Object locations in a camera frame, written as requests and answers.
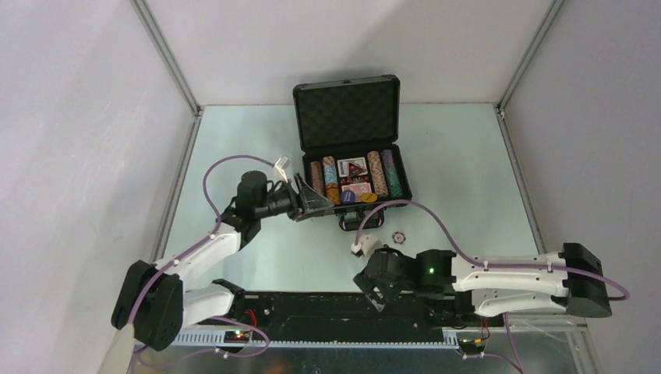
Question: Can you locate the orange blue chip stack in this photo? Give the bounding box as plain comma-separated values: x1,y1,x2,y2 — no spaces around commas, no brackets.
322,156,341,206

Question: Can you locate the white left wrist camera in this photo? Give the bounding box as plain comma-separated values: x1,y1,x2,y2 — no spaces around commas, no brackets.
273,155,292,183

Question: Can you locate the black triangular all-in marker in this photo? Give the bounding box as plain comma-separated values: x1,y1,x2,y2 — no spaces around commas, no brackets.
341,160,367,177

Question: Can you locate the black poker set case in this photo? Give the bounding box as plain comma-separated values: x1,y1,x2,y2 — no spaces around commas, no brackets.
292,74,412,231

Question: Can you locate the yellow round button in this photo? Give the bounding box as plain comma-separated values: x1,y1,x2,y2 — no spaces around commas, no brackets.
361,192,379,203

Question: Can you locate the brown teal chip stack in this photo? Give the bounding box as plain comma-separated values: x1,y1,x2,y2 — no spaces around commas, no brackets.
309,161,326,196

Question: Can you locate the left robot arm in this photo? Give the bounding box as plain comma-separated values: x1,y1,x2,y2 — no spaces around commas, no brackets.
111,171,334,351

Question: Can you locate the pink brown chip stack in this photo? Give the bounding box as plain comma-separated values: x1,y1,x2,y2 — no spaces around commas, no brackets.
367,150,388,198

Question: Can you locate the red playing card deck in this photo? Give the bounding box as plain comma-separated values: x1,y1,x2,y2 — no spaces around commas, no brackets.
341,182,372,203

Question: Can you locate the blue playing card deck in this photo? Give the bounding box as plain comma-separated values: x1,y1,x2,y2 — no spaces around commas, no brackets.
337,157,368,178

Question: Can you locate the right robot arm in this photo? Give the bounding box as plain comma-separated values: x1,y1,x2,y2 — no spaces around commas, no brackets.
351,235,612,318

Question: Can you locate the blue small blind button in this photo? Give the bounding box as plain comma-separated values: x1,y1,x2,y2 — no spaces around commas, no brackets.
340,189,356,204

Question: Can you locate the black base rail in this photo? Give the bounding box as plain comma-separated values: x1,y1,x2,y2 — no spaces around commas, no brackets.
212,279,504,344

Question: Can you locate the purple chip stack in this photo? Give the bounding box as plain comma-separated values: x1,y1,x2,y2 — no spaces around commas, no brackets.
381,150,396,172

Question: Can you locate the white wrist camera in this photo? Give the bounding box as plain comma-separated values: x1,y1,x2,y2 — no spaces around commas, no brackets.
273,155,292,183
351,234,383,259

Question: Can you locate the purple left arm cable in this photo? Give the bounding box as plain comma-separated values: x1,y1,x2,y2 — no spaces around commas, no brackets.
123,154,277,368

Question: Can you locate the poker chip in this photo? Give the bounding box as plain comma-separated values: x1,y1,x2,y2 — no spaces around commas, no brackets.
391,231,407,245

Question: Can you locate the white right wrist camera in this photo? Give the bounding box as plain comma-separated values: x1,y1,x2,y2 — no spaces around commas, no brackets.
351,234,383,259

